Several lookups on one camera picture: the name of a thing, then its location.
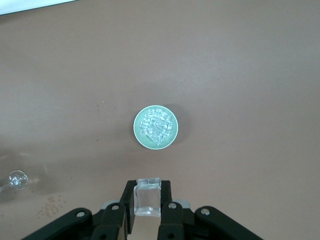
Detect clear stemmed wine glass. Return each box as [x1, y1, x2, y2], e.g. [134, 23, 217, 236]
[0, 169, 29, 201]

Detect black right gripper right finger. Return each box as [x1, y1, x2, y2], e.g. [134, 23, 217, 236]
[157, 179, 265, 240]

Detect single clear ice cube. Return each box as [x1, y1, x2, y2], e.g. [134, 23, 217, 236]
[133, 177, 162, 218]

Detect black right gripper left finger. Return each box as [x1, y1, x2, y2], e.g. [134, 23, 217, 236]
[23, 179, 138, 240]

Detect brown table cover sheet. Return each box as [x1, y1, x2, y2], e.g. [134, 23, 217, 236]
[0, 0, 320, 240]

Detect pile of clear ice cubes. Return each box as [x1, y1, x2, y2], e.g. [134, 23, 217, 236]
[139, 107, 175, 146]

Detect pale green ceramic bowl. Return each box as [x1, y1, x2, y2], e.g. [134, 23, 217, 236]
[132, 104, 180, 151]

